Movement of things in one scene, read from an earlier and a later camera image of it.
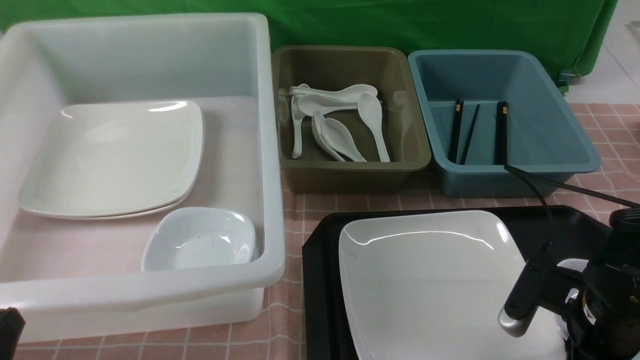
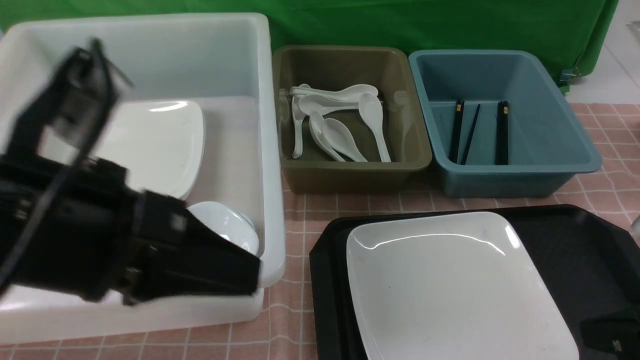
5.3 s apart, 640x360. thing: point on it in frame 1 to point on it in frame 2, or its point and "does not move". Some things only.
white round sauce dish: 577,264 to 230,222
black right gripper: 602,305 to 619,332
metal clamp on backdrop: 568,76 does not move
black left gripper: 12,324 to 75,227
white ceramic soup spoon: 338,138 does not move
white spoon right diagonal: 369,108 does not move
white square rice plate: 432,286 does not move
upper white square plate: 102,157 does not move
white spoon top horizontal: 349,92 does not move
